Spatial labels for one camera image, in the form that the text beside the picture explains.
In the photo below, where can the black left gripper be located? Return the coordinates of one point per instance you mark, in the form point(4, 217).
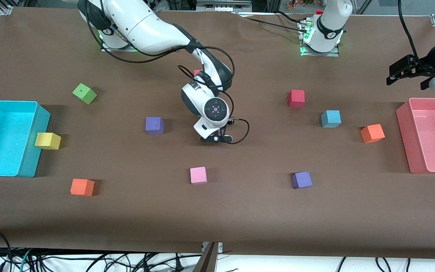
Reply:
point(423, 67)

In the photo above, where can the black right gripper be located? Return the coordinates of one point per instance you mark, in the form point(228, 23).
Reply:
point(229, 122)

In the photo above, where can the light blue foam cube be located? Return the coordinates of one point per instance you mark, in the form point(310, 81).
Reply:
point(330, 118)

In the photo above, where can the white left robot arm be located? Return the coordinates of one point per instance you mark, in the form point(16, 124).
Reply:
point(329, 26)

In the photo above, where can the pink foam cube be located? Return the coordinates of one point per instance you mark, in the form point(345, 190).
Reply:
point(198, 175)

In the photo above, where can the red foam cube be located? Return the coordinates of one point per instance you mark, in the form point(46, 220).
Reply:
point(296, 97)
point(197, 72)

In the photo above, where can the orange foam cube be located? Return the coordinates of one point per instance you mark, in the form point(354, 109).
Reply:
point(372, 133)
point(81, 187)

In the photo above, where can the purple foam cube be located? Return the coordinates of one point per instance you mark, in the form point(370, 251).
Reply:
point(301, 179)
point(154, 124)

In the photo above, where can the pink plastic bin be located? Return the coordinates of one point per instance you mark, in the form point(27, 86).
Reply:
point(432, 136)

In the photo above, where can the brown table cover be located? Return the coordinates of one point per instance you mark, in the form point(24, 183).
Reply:
point(240, 219)

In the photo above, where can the green foam cube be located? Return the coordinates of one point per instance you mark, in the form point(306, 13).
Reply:
point(84, 92)

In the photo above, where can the yellow foam cube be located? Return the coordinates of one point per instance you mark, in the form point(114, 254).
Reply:
point(47, 140)

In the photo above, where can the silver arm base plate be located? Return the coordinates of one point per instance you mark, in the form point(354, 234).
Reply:
point(321, 54)
point(104, 48)

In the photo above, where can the silver metal bracket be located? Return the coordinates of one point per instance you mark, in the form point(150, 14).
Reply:
point(220, 247)

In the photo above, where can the dark metal post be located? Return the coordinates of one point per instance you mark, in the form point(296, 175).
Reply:
point(206, 264)

